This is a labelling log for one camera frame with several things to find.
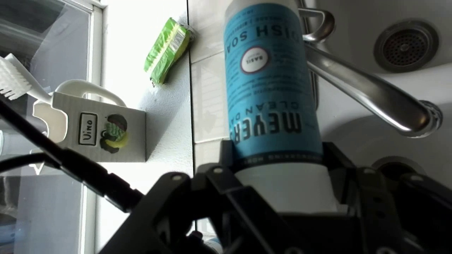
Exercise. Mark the blue label dish soap bottle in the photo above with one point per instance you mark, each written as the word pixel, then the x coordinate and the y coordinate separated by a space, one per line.
pixel 268 93

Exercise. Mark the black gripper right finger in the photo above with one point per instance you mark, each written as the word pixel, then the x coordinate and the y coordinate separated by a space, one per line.
pixel 400 216

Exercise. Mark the white dish brush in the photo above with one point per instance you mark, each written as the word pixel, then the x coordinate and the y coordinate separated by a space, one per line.
pixel 15 78

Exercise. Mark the white ceramic brush holder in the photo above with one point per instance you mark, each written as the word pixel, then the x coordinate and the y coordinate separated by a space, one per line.
pixel 93 131

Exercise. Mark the white framed window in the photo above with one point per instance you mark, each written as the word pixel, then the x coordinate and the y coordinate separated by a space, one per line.
pixel 56 47

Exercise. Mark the green sponge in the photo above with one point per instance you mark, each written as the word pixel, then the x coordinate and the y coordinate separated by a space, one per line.
pixel 166 51

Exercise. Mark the chrome sink faucet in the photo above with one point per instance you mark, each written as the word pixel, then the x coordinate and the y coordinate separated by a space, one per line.
pixel 367 89

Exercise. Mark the perforated metal drain strainer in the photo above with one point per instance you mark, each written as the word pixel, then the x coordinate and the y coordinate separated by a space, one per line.
pixel 405 45

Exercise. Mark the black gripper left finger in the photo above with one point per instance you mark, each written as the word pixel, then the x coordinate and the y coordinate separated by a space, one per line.
pixel 198 216

